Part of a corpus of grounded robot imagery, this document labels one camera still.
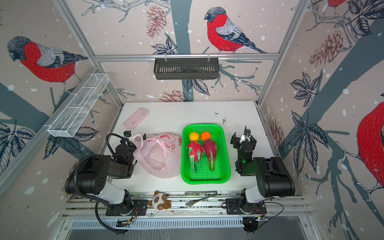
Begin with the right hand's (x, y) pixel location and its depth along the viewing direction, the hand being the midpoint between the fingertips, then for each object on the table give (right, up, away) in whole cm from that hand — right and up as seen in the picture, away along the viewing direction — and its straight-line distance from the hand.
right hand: (243, 135), depth 90 cm
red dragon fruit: (-29, -9, -4) cm, 31 cm away
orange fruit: (-23, -1, +5) cm, 24 cm away
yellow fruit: (-30, -1, +5) cm, 31 cm away
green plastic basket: (-15, -21, -5) cm, 26 cm away
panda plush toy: (-48, -31, -16) cm, 59 cm away
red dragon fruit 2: (-21, -8, -4) cm, 23 cm away
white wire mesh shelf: (-95, +10, -14) cm, 97 cm away
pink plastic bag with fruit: (-52, -13, +3) cm, 54 cm away
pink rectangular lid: (-76, +8, +18) cm, 78 cm away
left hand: (-66, +1, -1) cm, 66 cm away
